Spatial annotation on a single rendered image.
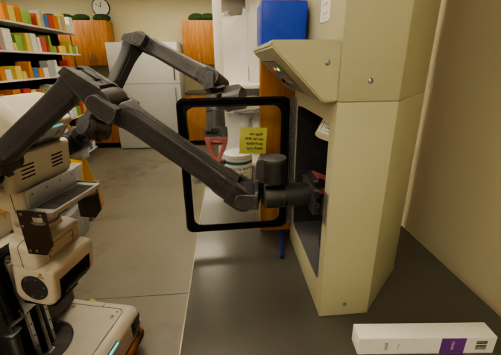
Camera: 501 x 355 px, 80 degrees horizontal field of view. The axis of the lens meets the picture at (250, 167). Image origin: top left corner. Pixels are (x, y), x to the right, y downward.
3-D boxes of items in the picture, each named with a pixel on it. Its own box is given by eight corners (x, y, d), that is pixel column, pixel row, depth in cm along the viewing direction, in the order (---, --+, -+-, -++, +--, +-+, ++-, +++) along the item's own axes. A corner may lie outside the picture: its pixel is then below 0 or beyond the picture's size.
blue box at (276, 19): (296, 47, 76) (297, 7, 73) (306, 45, 66) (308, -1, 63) (256, 48, 75) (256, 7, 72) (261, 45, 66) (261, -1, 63)
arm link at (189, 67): (150, 56, 117) (128, 41, 107) (158, 42, 116) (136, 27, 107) (226, 100, 96) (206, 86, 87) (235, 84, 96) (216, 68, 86)
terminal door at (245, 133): (285, 226, 94) (290, 95, 81) (187, 233, 91) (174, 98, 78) (285, 224, 95) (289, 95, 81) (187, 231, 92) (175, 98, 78)
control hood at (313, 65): (295, 87, 81) (297, 48, 78) (338, 102, 51) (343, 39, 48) (253, 88, 81) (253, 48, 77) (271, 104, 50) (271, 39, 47)
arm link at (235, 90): (219, 83, 98) (203, 72, 91) (250, 76, 93) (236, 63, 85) (218, 118, 96) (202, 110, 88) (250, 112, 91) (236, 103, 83)
